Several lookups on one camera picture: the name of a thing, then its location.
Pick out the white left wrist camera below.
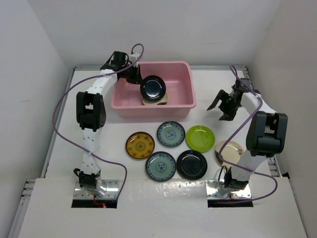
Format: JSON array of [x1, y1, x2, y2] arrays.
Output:
[[129, 53, 142, 64]]

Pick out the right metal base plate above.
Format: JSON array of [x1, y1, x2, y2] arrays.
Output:
[[205, 179, 252, 200]]

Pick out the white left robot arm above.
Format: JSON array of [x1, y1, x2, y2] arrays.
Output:
[[74, 51, 141, 192]]

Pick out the pink plastic bin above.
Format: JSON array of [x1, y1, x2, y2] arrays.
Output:
[[111, 61, 197, 119]]

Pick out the green plate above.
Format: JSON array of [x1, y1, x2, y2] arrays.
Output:
[[186, 125, 215, 153]]

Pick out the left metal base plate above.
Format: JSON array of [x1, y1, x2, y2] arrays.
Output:
[[73, 179, 119, 200]]

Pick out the beige plate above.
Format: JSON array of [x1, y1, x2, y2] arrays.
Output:
[[142, 98, 159, 106], [215, 141, 244, 169]]

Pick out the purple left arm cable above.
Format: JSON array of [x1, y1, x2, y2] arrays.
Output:
[[52, 44, 145, 198]]

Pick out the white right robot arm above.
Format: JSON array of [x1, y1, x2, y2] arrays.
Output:
[[208, 89, 288, 190]]

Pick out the yellow patterned plate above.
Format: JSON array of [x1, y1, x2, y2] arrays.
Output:
[[125, 131, 155, 160], [157, 93, 168, 105]]

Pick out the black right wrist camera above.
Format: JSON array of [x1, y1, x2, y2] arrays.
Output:
[[232, 78, 251, 92]]

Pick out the blue floral plate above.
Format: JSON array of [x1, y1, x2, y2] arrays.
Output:
[[157, 121, 186, 148], [145, 151, 176, 182]]

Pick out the metal base plate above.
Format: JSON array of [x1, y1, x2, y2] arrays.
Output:
[[205, 179, 252, 200], [73, 179, 119, 200]]

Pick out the black plate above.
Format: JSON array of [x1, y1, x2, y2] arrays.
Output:
[[140, 75, 166, 102], [176, 150, 208, 180]]

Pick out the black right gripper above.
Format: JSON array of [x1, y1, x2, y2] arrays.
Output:
[[208, 90, 242, 121]]

